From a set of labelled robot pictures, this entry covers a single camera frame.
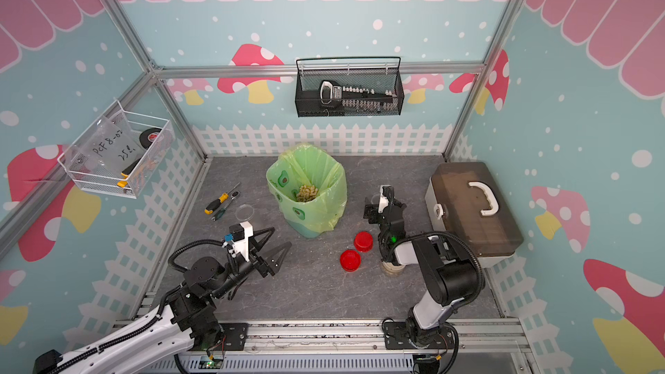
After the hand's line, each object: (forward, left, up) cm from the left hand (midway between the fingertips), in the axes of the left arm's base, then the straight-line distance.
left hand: (284, 241), depth 70 cm
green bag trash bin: (+30, -1, -3) cm, 30 cm away
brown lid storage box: (+20, -57, -8) cm, 61 cm away
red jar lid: (+10, -24, -21) cm, 33 cm away
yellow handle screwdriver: (+25, +35, -21) cm, 48 cm away
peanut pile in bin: (+25, -3, -11) cm, 27 cm away
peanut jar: (+23, -27, -11) cm, 37 cm away
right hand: (+24, -28, -12) cm, 39 cm away
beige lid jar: (-2, -32, -16) cm, 36 cm away
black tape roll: (+28, +45, +11) cm, 54 cm away
